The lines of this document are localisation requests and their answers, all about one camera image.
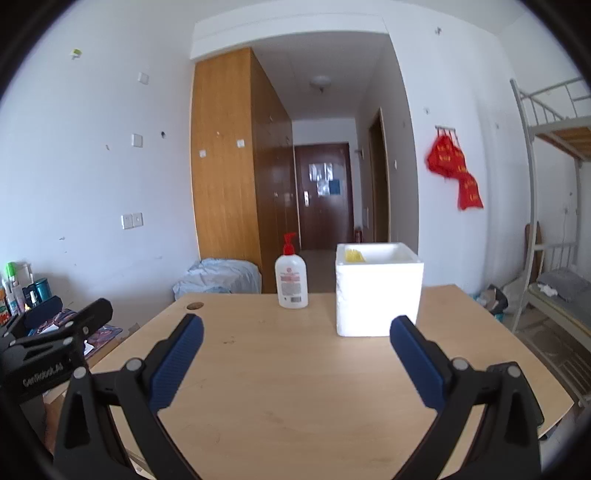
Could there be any purple printed cloth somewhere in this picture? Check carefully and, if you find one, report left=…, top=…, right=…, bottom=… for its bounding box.
left=28, top=311, right=123, bottom=352

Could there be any white bottle green cap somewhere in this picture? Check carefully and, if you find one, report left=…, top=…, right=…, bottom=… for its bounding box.
left=4, top=261, right=31, bottom=301

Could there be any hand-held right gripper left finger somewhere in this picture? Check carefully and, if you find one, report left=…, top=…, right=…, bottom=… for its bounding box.
left=53, top=313, right=205, bottom=480

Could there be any black bag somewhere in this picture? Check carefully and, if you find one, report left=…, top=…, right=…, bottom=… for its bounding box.
left=485, top=284, right=509, bottom=315

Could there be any metal bunk bed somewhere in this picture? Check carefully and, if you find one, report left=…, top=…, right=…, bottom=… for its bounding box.
left=510, top=76, right=591, bottom=411

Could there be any dark brown entrance door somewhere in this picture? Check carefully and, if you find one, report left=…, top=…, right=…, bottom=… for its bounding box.
left=294, top=142, right=354, bottom=251

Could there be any leaning wooden board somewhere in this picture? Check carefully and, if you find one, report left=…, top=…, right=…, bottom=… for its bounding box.
left=524, top=222, right=546, bottom=278

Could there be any brown side door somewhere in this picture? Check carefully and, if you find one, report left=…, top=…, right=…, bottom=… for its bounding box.
left=368, top=107, right=389, bottom=244

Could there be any wooden wardrobe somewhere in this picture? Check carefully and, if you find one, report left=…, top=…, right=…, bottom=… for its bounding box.
left=191, top=47, right=296, bottom=295

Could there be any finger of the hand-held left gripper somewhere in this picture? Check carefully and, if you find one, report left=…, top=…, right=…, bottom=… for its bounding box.
left=21, top=296, right=64, bottom=326
left=7, top=298, right=114, bottom=361

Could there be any white foam box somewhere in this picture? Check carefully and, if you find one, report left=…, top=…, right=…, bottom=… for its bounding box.
left=335, top=242, right=424, bottom=337

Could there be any white pump lotion bottle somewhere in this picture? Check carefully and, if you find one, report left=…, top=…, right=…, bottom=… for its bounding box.
left=275, top=233, right=308, bottom=308

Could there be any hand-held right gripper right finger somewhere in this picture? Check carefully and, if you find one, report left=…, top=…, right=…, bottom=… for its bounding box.
left=390, top=315, right=546, bottom=480

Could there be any grey blanket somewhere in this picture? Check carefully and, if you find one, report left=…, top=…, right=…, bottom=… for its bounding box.
left=538, top=270, right=589, bottom=303

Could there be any light blue bedding pile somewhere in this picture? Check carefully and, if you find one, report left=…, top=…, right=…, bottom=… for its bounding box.
left=173, top=257, right=262, bottom=295

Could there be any red cloth bag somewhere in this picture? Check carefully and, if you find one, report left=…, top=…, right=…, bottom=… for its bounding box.
left=426, top=135, right=455, bottom=176
left=445, top=143, right=468, bottom=178
left=457, top=173, right=484, bottom=212

